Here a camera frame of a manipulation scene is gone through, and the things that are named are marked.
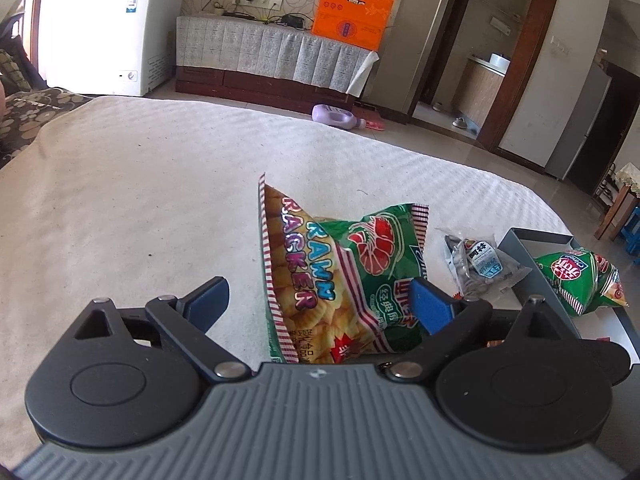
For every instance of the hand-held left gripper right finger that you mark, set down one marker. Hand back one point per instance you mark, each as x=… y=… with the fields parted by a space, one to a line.
x=430 y=306

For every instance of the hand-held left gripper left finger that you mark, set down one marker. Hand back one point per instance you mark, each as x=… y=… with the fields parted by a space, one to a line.
x=210 y=298

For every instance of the clear watermelon seed packet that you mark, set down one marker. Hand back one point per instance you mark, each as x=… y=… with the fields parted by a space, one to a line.
x=480 y=260

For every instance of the grey cardboard box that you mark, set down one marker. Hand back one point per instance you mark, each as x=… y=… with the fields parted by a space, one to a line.
x=520 y=245

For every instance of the prawn cracker bag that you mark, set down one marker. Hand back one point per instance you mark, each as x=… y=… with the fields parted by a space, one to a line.
x=320 y=280

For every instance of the small green snack bag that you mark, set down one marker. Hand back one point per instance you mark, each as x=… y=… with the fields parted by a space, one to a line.
x=575 y=280

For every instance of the pink floor scale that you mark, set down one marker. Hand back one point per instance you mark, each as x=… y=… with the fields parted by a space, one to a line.
x=374 y=124

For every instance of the wooden table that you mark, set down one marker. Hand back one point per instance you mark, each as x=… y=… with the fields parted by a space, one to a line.
x=612 y=215

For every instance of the purple detergent bottle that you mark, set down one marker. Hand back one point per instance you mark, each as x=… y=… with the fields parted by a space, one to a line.
x=332 y=115

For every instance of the blue stool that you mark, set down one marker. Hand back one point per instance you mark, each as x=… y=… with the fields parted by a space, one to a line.
x=631 y=230

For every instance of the dark wooden television cabinet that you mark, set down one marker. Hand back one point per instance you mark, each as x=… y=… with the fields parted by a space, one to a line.
x=250 y=85

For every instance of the wooden kitchen counter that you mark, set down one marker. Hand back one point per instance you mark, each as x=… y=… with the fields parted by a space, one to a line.
x=475 y=90

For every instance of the grey refrigerator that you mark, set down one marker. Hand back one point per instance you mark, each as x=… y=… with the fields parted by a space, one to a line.
x=575 y=130

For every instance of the low cabinet with lace cloth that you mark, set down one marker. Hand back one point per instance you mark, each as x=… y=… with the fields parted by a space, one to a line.
x=250 y=45

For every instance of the dark floral bedsheet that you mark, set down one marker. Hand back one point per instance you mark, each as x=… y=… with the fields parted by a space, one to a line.
x=30 y=110

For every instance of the black router box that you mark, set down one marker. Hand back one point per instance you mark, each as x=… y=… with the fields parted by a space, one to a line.
x=295 y=21

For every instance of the white chest freezer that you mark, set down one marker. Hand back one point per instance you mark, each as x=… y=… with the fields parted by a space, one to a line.
x=90 y=25

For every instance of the orange gift box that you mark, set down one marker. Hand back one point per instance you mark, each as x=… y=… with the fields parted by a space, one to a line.
x=350 y=15

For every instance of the dark wooden doorway frame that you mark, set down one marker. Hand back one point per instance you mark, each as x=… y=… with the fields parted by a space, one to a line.
x=520 y=60

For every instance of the white wall switch panel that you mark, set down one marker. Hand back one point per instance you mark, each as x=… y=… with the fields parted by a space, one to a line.
x=561 y=45

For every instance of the white wall socket row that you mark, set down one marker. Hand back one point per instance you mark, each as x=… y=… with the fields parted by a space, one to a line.
x=272 y=2

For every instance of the grey folded frame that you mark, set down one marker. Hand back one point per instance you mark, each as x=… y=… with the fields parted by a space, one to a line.
x=12 y=15

